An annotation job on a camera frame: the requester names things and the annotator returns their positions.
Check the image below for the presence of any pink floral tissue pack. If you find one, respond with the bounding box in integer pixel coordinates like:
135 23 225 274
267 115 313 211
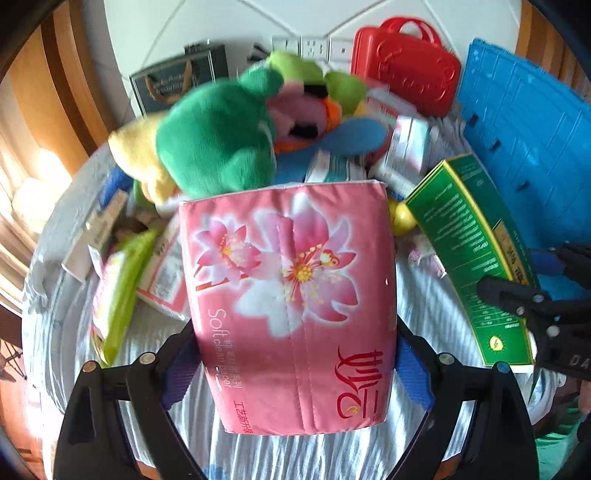
178 180 399 437

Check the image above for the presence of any long white card packet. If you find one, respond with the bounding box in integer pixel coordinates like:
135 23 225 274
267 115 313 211
61 188 131 283

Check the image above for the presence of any red toy suitcase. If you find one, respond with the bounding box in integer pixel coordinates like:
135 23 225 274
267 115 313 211
350 17 462 119

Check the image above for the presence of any wooden wall trim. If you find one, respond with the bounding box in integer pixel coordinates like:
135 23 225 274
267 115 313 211
9 0 122 153

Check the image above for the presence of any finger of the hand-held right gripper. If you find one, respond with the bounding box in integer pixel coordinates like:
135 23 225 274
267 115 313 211
529 243 591 278
476 275 563 334

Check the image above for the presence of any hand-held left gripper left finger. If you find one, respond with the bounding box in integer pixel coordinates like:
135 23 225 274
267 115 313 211
54 323 205 480

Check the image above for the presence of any cream curtain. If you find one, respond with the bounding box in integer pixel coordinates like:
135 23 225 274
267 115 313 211
0 74 75 315

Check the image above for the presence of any light green frog plush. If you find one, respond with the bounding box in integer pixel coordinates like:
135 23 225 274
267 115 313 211
267 50 371 117

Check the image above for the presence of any black gift box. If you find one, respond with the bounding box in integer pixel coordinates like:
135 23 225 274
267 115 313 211
129 42 230 117

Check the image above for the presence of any green carton box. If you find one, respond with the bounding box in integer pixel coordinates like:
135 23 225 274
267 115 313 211
403 153 542 368

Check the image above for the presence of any green yellow dinosaur plush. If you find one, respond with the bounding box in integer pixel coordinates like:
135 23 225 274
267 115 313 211
107 68 279 205

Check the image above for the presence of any colourful cartoon box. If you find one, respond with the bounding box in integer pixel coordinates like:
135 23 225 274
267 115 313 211
387 114 440 172

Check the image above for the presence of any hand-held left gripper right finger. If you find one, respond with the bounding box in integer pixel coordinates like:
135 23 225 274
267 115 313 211
387 318 541 480

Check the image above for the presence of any blue plastic crate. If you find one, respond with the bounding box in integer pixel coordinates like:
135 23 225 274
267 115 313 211
456 39 591 302

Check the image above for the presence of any white pink tissue pack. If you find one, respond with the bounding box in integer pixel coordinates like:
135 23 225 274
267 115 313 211
135 216 191 322

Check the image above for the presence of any blue plush toy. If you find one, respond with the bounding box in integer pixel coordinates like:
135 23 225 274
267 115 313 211
281 117 389 158

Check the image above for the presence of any orange pink plush toy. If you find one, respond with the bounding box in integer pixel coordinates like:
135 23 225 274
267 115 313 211
267 82 345 154

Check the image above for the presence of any white wall socket panel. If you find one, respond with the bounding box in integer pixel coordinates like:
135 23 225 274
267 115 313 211
271 34 355 62

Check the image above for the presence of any yellow rubber duck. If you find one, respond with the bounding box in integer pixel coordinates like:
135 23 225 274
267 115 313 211
387 200 419 237

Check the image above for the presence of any long white box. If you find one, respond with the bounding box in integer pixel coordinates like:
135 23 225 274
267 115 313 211
368 161 426 195

